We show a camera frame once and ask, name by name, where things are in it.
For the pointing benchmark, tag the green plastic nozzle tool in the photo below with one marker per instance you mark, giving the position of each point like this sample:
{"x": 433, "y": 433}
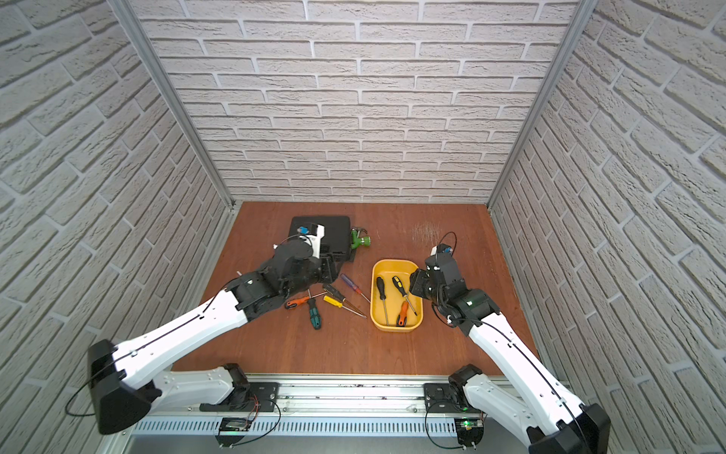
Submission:
{"x": 360, "y": 238}

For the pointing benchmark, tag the yellow handled screwdriver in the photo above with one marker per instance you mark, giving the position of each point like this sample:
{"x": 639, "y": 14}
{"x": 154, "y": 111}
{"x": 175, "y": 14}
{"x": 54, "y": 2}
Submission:
{"x": 334, "y": 302}

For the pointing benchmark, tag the black plastic tool case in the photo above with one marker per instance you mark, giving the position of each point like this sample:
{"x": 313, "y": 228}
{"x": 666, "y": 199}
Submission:
{"x": 337, "y": 240}

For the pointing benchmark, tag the left controller board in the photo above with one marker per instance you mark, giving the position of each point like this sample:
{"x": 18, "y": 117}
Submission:
{"x": 232, "y": 431}

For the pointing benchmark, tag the black screwdriver yellow cap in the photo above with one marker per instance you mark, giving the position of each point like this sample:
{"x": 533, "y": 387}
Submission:
{"x": 380, "y": 284}

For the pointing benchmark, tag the green black screwdriver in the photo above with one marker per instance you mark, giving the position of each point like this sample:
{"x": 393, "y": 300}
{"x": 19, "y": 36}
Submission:
{"x": 314, "y": 314}

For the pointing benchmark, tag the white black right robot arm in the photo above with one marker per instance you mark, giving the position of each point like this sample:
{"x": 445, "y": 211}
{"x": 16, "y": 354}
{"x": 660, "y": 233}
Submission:
{"x": 544, "y": 415}

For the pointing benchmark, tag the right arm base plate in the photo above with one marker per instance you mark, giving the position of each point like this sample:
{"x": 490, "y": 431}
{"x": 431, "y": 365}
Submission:
{"x": 446, "y": 398}

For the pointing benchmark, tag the aluminium front rail frame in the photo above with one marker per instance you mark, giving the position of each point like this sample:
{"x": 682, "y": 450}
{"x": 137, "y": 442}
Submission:
{"x": 321, "y": 406}

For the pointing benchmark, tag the orange black long screwdriver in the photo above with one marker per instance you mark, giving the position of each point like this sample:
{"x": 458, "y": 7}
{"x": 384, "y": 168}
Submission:
{"x": 403, "y": 314}

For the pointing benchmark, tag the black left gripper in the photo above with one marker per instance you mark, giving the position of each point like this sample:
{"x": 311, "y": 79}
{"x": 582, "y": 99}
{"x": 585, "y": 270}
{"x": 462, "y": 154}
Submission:
{"x": 329, "y": 267}

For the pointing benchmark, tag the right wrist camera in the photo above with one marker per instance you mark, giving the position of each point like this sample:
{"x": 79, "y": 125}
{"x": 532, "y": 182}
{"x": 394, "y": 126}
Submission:
{"x": 442, "y": 248}

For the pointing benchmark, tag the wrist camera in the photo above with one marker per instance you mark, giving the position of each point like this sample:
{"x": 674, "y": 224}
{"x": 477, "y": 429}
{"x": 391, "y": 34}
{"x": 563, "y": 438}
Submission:
{"x": 442, "y": 248}
{"x": 313, "y": 235}

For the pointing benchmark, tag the black yellow stubby screwdriver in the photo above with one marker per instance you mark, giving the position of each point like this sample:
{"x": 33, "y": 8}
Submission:
{"x": 398, "y": 283}

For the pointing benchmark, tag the blue transparent red screwdriver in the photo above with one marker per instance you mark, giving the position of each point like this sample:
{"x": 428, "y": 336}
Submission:
{"x": 352, "y": 285}

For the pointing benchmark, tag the controller board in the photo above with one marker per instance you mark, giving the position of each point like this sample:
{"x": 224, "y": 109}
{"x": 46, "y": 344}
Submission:
{"x": 232, "y": 431}
{"x": 469, "y": 432}

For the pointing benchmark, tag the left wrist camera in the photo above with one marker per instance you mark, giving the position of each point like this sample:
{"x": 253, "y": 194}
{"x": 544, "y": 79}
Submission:
{"x": 313, "y": 235}

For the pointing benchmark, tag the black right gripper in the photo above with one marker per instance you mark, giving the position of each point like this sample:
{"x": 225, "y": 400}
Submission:
{"x": 417, "y": 282}

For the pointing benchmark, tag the right controller board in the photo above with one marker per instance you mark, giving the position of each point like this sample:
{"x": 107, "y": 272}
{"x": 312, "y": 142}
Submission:
{"x": 469, "y": 432}

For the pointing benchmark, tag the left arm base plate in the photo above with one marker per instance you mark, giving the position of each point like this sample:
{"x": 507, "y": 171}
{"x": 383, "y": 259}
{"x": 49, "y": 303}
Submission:
{"x": 245, "y": 397}

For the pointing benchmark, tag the black yellow dotted screwdriver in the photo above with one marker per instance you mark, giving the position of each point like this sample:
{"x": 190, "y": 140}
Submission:
{"x": 332, "y": 291}

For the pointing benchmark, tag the orange black left screwdriver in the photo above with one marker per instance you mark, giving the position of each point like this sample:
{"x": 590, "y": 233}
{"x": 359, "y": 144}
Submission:
{"x": 294, "y": 303}

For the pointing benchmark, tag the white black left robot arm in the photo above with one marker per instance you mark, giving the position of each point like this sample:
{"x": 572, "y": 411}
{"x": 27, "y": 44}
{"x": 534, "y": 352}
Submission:
{"x": 124, "y": 380}

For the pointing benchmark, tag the yellow plastic storage box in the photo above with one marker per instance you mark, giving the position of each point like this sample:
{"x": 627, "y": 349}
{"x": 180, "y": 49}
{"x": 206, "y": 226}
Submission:
{"x": 388, "y": 268}

